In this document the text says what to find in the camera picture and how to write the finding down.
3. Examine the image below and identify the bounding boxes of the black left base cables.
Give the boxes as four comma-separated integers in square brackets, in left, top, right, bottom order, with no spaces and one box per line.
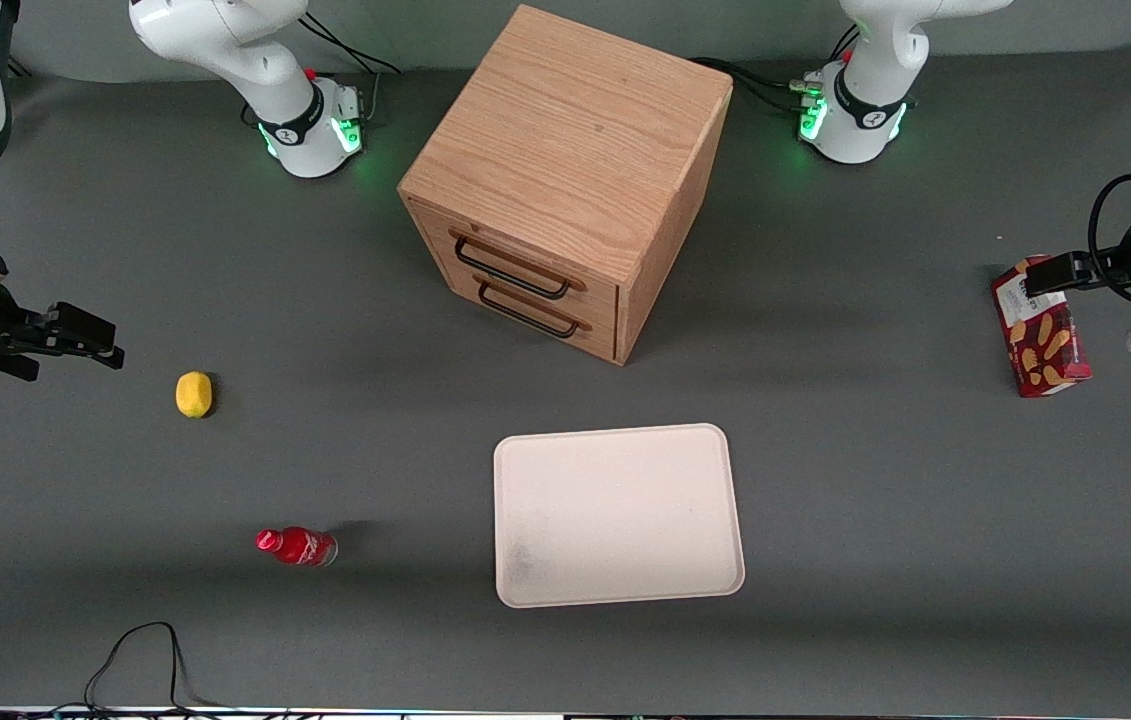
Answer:
[690,24,861,113]

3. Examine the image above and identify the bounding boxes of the yellow lemon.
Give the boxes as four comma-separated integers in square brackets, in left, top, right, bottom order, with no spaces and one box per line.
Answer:
[175,371,214,419]

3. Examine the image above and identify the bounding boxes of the red cookie box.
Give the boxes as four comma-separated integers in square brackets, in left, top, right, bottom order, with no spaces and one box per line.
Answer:
[990,255,1094,399]

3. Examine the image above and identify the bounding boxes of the short black drawer handle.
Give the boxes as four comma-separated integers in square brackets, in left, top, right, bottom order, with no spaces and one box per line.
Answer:
[473,274,593,340]

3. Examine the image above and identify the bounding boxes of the wooden two-drawer cabinet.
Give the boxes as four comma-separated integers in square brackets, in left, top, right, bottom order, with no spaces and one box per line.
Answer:
[397,4,734,367]

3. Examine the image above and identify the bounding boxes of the long black drawer handle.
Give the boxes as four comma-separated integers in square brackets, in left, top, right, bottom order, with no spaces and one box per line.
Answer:
[449,228,588,300]

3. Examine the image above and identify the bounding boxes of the black right base cables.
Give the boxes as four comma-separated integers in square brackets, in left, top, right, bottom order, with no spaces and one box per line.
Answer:
[297,10,403,79]

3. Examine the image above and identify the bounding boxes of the black base cables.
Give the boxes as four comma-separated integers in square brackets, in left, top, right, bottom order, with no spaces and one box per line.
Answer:
[297,10,403,79]
[690,24,861,113]

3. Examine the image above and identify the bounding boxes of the wooden drawer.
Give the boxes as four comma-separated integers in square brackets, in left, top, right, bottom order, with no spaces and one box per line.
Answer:
[409,198,621,319]
[433,270,620,363]

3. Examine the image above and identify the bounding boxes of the thin black looped cable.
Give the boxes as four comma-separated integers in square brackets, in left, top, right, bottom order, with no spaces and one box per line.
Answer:
[83,621,226,717]

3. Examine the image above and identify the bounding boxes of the upper wooden drawer front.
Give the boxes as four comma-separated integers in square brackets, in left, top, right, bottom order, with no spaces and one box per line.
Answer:
[409,198,621,319]

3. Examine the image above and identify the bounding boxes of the cream plastic tray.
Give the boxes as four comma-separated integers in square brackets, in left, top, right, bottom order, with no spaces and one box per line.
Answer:
[493,423,746,609]

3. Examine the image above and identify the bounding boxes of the lower wooden drawer front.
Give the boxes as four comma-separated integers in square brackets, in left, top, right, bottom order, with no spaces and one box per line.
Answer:
[433,270,620,363]

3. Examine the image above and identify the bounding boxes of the red soda bottle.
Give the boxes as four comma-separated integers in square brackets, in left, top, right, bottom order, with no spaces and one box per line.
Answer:
[255,526,339,568]

